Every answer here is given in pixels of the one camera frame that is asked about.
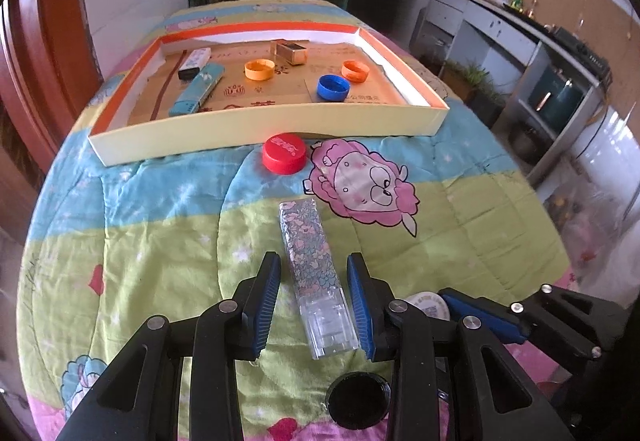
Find small gold box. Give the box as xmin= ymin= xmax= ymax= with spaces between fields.
xmin=270 ymin=39 xmax=309 ymax=67

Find shallow orange-rimmed cardboard tray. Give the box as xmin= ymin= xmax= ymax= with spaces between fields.
xmin=88 ymin=21 xmax=450 ymax=167

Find white box with black end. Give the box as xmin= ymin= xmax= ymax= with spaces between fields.
xmin=177 ymin=47 xmax=211 ymax=82

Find red bottle cap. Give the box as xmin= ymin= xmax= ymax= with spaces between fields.
xmin=262 ymin=133 xmax=309 ymax=176

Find black round lid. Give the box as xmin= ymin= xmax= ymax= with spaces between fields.
xmin=324 ymin=371 xmax=392 ymax=427

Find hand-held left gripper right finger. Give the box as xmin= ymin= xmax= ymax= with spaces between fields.
xmin=346 ymin=252 xmax=576 ymax=441

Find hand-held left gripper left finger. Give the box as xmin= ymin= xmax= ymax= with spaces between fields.
xmin=55 ymin=251 xmax=283 ymax=441

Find colourful printed cartoon blanket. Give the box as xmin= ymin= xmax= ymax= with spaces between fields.
xmin=17 ymin=0 xmax=572 ymax=441

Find blue bottle cap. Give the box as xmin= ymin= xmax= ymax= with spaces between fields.
xmin=317 ymin=74 xmax=351 ymax=102

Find brown cardboard sheet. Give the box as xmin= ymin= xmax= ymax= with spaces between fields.
xmin=127 ymin=42 xmax=417 ymax=127

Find potted green plants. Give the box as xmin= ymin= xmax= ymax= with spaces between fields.
xmin=439 ymin=60 xmax=507 ymax=123

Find crumpled clear plastic bag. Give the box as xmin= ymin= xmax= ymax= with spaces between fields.
xmin=544 ymin=170 xmax=632 ymax=293

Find red-brown wooden door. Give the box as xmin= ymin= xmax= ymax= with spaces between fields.
xmin=0 ymin=0 xmax=104 ymax=174

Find black gas stove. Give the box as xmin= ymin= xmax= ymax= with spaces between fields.
xmin=549 ymin=25 xmax=614 ymax=83

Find orange bottle cap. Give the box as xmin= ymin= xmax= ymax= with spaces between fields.
xmin=243 ymin=59 xmax=276 ymax=82
xmin=341 ymin=60 xmax=371 ymax=84

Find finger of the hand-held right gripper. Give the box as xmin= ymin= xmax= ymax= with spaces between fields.
xmin=439 ymin=285 xmax=631 ymax=363

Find white kitchen counter cabinet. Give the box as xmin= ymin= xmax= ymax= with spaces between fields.
xmin=414 ymin=0 xmax=615 ymax=178

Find thin brown strip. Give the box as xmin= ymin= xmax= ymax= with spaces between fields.
xmin=149 ymin=48 xmax=189 ymax=122

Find metal cooking pot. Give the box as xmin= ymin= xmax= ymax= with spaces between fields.
xmin=509 ymin=125 xmax=542 ymax=163

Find white round lid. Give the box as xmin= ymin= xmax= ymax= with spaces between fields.
xmin=403 ymin=293 xmax=453 ymax=322

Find teal rectangular box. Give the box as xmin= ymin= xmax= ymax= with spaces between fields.
xmin=168 ymin=63 xmax=225 ymax=118

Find clear floral rectangular box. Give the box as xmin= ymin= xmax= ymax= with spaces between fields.
xmin=278 ymin=198 xmax=361 ymax=361

